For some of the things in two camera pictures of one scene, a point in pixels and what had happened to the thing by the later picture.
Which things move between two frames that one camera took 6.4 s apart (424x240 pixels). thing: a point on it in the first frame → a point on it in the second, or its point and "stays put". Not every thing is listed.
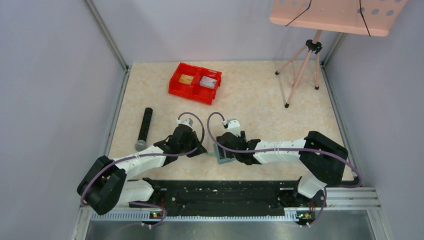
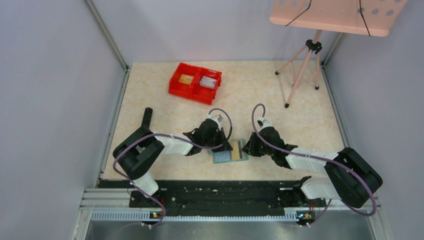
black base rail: [230, 197] stays put
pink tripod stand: [314, 46] stays put
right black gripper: [226, 147] → [252, 146]
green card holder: [223, 155] stays put
